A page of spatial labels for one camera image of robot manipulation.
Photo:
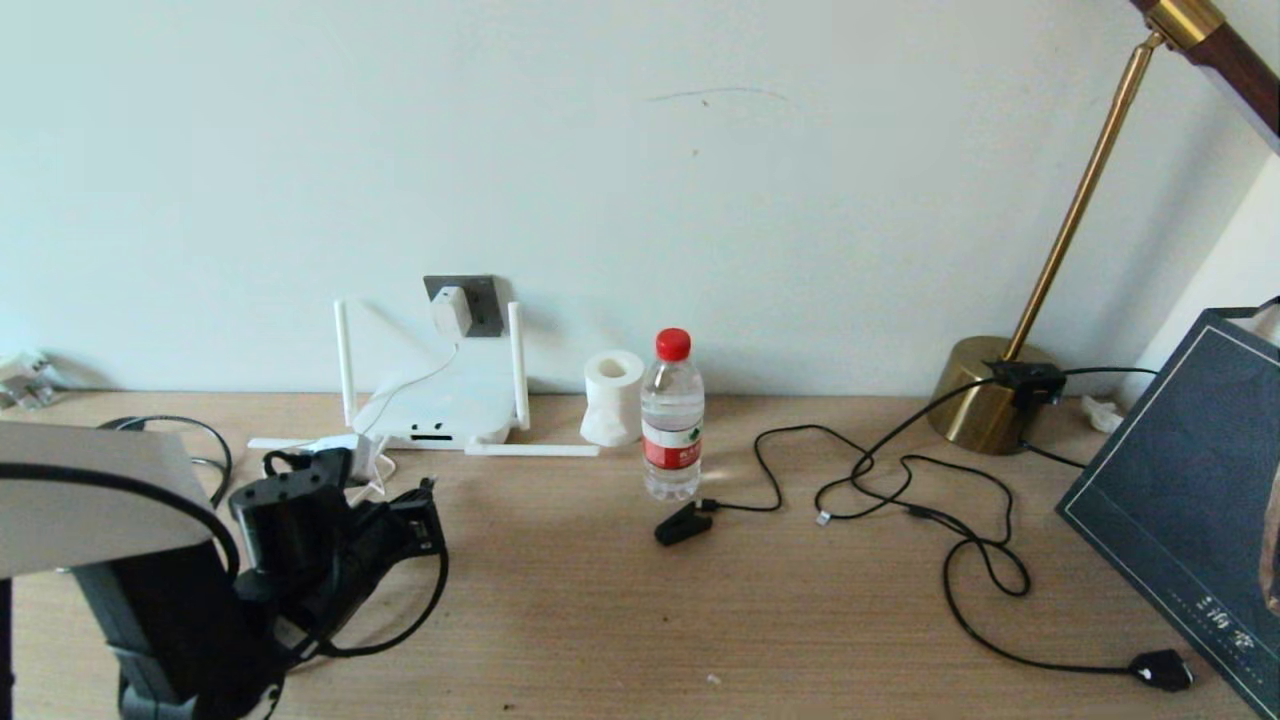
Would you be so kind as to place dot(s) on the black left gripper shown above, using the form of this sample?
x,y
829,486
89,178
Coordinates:
x,y
375,550

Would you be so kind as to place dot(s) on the white power adapter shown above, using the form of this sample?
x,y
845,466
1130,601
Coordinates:
x,y
452,312

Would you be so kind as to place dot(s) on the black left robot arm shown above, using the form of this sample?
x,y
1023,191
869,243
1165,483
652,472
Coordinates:
x,y
150,560

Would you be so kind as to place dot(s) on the white router with antennas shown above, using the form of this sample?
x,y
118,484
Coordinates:
x,y
450,410

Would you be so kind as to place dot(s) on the white toilet paper roll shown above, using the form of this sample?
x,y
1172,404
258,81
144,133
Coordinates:
x,y
612,400

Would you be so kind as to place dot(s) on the small black charging dock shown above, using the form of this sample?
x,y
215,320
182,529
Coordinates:
x,y
683,525

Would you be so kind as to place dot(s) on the clear water bottle red cap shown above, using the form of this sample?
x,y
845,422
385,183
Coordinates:
x,y
672,440

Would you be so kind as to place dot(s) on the brass desk lamp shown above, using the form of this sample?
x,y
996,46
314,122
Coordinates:
x,y
975,420

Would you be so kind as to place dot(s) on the crumpled white tissue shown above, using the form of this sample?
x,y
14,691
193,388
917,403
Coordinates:
x,y
1103,415

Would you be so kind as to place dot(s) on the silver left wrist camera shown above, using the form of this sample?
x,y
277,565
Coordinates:
x,y
345,455

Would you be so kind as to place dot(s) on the grey wall socket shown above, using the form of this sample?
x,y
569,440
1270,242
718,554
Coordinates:
x,y
488,300

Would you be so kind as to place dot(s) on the black inline switch box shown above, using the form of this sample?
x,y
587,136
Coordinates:
x,y
1030,380

